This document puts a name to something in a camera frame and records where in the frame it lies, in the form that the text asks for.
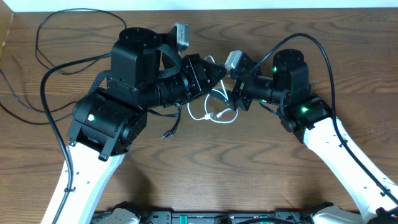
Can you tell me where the black usb cable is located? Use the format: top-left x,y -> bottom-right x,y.
0,70 -> 183,140
35,8 -> 127,76

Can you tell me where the white cable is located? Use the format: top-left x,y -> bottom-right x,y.
187,55 -> 239,124

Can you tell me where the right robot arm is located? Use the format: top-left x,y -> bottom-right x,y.
225,49 -> 397,223

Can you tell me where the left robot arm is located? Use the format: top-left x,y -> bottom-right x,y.
42,23 -> 226,223

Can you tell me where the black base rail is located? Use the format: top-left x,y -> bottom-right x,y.
90,202 -> 368,224

